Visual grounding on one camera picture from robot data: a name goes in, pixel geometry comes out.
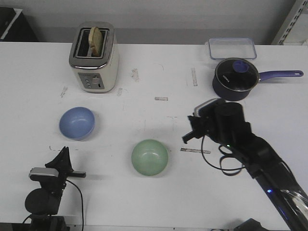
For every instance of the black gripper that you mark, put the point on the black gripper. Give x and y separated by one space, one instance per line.
205 126
57 185

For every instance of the blue plastic bowl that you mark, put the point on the blue plastic bowl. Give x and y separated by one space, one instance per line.
77 123

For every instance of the green plastic bowl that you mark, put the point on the green plastic bowl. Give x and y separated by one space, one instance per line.
149 157

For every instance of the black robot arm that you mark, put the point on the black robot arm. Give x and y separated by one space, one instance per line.
43 203
224 123

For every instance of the dark blue saucepan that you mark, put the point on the dark blue saucepan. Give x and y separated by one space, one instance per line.
234 96

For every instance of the glass pot lid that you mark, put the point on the glass pot lid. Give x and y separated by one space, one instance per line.
237 74

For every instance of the clear plastic food container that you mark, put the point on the clear plastic food container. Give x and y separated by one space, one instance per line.
223 48

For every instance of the cream two-slot toaster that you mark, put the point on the cream two-slot toaster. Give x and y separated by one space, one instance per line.
95 74

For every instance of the toast slice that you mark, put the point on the toast slice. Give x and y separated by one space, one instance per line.
95 40

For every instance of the black box in corner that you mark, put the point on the black box in corner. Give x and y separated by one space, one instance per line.
14 26

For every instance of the white metal shelf upright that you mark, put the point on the white metal shelf upright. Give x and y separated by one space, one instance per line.
289 22

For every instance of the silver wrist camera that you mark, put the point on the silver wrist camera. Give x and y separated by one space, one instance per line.
43 174
207 107

